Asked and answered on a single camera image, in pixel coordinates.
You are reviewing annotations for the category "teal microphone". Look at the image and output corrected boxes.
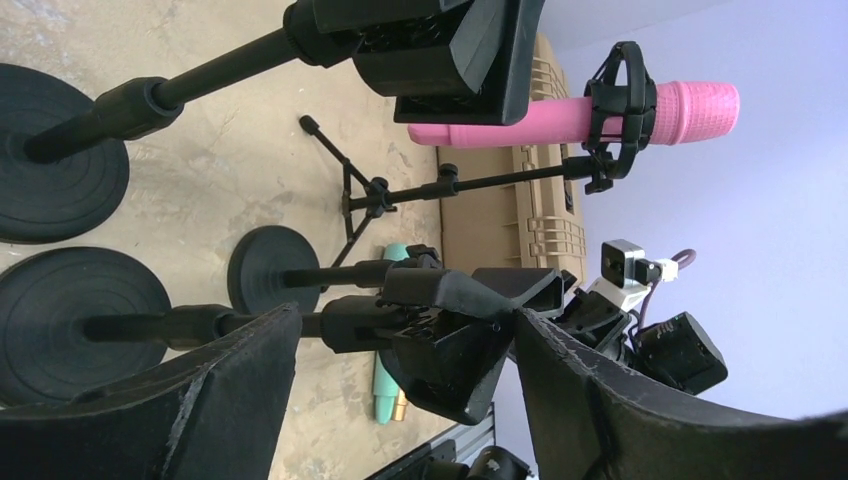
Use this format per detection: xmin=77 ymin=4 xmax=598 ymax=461
xmin=372 ymin=243 xmax=408 ymax=425

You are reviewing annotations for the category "gold microphone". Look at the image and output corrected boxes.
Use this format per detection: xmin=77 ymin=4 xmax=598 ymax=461
xmin=391 ymin=390 xmax=408 ymax=422

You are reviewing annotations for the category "black mounting base rail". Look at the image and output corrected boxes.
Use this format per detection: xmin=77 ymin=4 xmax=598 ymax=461
xmin=367 ymin=407 xmax=536 ymax=480

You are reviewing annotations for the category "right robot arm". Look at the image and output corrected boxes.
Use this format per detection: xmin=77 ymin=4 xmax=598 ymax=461
xmin=553 ymin=262 xmax=728 ymax=395

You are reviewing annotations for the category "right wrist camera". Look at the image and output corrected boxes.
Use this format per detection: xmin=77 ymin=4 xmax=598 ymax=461
xmin=588 ymin=239 xmax=681 ymax=312

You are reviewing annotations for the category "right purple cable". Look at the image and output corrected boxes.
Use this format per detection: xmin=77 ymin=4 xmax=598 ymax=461
xmin=629 ymin=248 xmax=698 ymax=333

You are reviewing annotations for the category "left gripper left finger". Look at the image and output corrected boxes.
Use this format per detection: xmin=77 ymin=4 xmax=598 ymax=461
xmin=1 ymin=305 xmax=302 ymax=479

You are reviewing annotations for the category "shock mount round-base stand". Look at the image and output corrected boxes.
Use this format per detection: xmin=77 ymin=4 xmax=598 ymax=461
xmin=227 ymin=225 xmax=576 ymax=315

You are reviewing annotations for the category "pink microphone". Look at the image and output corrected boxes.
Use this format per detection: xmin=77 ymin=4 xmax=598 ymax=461
xmin=407 ymin=81 xmax=740 ymax=148

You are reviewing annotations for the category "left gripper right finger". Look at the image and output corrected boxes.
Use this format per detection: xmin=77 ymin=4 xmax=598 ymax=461
xmin=515 ymin=309 xmax=847 ymax=479

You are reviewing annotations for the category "tan hard case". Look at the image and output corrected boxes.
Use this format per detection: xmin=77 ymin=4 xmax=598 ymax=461
xmin=437 ymin=33 xmax=589 ymax=289

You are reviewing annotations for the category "clip round-base stand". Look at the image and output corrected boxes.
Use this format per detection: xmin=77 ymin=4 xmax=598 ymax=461
xmin=1 ymin=247 xmax=516 ymax=425
xmin=1 ymin=0 xmax=543 ymax=244

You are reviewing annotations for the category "black tripod shock-mount stand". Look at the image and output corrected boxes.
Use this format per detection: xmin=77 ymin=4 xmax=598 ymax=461
xmin=299 ymin=41 xmax=659 ymax=267

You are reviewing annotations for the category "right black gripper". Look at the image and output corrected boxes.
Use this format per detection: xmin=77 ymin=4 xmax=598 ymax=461
xmin=553 ymin=277 xmax=636 ymax=361

